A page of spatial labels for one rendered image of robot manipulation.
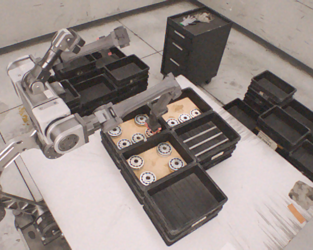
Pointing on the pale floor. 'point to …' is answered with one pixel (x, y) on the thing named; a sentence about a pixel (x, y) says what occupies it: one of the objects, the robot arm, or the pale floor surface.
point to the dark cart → (194, 46)
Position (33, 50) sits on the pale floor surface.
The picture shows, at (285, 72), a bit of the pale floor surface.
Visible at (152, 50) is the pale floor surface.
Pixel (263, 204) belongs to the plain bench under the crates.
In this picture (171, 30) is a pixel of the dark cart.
